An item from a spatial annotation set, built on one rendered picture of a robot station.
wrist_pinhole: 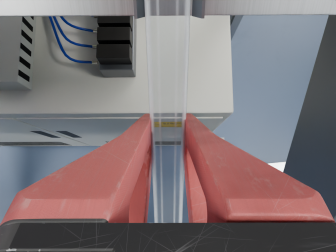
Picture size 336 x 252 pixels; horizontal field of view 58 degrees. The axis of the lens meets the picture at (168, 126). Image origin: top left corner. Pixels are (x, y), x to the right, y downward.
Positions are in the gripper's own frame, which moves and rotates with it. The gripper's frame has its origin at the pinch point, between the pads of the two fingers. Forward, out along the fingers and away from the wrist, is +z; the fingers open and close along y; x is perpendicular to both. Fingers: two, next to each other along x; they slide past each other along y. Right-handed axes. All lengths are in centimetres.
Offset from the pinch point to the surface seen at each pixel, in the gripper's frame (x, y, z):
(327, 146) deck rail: 2.2, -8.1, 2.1
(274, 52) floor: 36, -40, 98
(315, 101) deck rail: 1.0, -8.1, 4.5
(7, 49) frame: 8.7, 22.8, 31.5
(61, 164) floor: 66, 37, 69
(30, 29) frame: 7.4, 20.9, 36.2
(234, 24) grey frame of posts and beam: 11, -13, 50
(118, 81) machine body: 14.2, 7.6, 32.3
